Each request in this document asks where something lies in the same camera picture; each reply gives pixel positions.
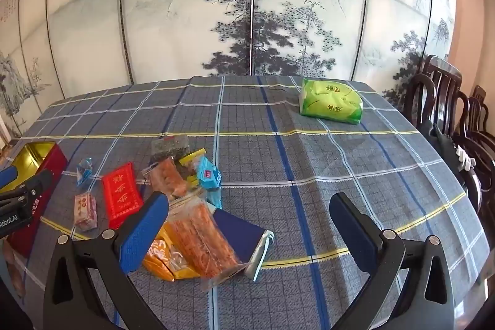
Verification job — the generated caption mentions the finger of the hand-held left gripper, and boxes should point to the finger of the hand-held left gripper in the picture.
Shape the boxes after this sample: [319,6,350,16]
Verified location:
[0,166,19,195]
[15,169,54,206]

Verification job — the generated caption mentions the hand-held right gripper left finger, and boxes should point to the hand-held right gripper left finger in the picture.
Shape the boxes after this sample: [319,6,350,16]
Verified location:
[43,191,171,330]

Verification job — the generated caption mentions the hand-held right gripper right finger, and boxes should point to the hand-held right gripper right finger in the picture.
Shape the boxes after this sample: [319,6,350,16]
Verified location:
[329,192,455,330]

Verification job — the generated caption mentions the red tin box gold inside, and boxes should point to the red tin box gold inside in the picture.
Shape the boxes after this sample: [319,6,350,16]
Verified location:
[0,142,69,296]

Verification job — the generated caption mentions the orange snack packet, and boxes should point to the orange snack packet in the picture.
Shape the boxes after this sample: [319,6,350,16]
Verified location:
[142,220,202,281]

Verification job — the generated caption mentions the red snack packet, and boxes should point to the red snack packet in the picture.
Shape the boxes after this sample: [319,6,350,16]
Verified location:
[101,162,144,230]

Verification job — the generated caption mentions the small blue candy packet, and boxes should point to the small blue candy packet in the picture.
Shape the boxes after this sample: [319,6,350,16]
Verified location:
[76,157,94,187]

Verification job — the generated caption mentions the small pink snack box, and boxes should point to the small pink snack box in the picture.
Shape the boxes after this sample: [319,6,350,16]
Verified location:
[73,192,98,233]

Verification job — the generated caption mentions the clear orange biscuit packet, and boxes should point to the clear orange biscuit packet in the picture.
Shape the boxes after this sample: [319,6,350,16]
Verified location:
[164,196,250,291]

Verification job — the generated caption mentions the clear peanut snack packet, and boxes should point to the clear peanut snack packet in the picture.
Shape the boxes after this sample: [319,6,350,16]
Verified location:
[142,157,189,201]

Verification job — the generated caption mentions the dark sesame snack packet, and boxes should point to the dark sesame snack packet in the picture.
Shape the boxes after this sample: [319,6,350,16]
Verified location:
[150,135,191,165]

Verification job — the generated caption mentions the navy and pale packet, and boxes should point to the navy and pale packet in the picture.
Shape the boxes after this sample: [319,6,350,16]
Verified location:
[207,208,276,282]

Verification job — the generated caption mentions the light blue snack packet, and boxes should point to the light blue snack packet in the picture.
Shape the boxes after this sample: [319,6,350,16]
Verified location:
[194,155,224,210]

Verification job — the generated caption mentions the yellow wrapped candy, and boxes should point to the yellow wrapped candy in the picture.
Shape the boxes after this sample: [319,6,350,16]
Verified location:
[177,148,207,191]

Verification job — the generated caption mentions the blue plaid tablecloth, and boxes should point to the blue plaid tablecloth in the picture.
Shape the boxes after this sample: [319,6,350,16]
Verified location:
[0,75,490,330]

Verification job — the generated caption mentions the dark wooden chairs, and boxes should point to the dark wooden chairs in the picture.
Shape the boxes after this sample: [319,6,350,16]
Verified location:
[418,119,482,215]

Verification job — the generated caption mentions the green tissue pack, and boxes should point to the green tissue pack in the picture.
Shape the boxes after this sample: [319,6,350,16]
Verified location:
[299,79,364,126]

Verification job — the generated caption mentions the white clip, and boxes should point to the white clip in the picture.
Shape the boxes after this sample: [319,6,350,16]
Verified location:
[455,144,477,171]

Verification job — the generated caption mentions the dark wooden chair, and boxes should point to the dark wooden chair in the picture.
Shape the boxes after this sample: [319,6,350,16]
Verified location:
[458,84,495,215]
[402,55,470,145]

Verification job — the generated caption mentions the landscape painted folding screen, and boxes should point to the landscape painted folding screen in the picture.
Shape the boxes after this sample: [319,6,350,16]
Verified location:
[0,0,461,139]

